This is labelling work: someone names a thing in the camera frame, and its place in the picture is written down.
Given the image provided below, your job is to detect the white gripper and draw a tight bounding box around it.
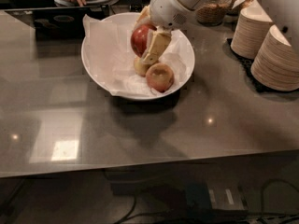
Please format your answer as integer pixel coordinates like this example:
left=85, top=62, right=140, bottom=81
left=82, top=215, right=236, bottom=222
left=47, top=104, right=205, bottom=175
left=134, top=0, right=196, bottom=64

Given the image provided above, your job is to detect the red apple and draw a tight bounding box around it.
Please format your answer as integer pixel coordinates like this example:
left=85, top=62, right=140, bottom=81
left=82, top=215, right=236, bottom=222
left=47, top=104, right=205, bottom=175
left=131, top=24, right=156, bottom=57

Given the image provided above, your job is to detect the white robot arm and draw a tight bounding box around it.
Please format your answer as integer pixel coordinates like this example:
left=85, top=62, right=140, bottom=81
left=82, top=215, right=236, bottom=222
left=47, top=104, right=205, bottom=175
left=135, top=0, right=299, bottom=53

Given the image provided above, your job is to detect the white bowl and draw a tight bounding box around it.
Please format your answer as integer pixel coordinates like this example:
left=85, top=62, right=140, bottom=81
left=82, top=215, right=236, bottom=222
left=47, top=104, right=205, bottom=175
left=80, top=12, right=196, bottom=102

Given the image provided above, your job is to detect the yellow-red apple back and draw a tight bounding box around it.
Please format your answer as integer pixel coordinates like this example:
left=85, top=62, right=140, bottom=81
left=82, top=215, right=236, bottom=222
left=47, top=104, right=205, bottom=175
left=134, top=57, right=150, bottom=77

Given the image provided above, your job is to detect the yellow-red apple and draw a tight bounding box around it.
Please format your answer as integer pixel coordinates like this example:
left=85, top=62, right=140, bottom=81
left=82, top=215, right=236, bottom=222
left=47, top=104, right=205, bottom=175
left=134, top=57, right=150, bottom=77
left=146, top=63, right=174, bottom=92

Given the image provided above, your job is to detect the yellow-red apple front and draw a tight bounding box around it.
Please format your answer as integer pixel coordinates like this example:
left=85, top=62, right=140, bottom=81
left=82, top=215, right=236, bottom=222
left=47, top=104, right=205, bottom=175
left=146, top=63, right=174, bottom=92

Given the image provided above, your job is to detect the white tissue paper liner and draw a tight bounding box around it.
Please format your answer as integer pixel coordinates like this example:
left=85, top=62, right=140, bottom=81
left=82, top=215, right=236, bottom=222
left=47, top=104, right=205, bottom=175
left=81, top=14, right=188, bottom=98

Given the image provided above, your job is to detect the glass jar of cereal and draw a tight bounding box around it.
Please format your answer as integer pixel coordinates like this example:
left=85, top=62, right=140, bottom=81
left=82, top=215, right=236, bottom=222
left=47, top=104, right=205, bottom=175
left=195, top=0, right=233, bottom=26

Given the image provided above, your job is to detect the black laptop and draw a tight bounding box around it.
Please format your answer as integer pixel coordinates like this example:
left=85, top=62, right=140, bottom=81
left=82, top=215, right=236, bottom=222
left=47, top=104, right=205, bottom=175
left=6, top=5, right=109, bottom=39

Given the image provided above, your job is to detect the far stack of paper bowls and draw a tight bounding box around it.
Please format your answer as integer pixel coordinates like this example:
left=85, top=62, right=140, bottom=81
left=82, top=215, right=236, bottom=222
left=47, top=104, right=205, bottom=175
left=231, top=0, right=274, bottom=60

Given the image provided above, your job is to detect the stack of paper bowls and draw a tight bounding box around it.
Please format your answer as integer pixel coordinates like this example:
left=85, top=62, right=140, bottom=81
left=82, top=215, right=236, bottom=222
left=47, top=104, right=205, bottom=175
left=250, top=25, right=299, bottom=91
left=231, top=0, right=274, bottom=60

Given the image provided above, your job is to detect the black tray mat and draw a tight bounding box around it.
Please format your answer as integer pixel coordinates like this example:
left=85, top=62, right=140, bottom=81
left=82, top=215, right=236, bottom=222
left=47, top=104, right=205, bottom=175
left=225, top=37, right=281, bottom=95

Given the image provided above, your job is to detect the near stack of paper bowls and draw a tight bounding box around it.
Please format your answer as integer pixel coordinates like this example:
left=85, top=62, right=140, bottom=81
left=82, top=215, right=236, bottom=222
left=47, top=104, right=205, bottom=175
left=250, top=25, right=299, bottom=91

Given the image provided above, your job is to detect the black box under table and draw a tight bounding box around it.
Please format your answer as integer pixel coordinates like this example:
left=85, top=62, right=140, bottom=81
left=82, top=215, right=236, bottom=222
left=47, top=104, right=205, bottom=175
left=185, top=182, right=248, bottom=217

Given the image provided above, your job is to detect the black cable on floor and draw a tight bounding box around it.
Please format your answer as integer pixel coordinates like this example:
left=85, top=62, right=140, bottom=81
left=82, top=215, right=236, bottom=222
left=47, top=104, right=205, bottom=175
left=112, top=193, right=138, bottom=224

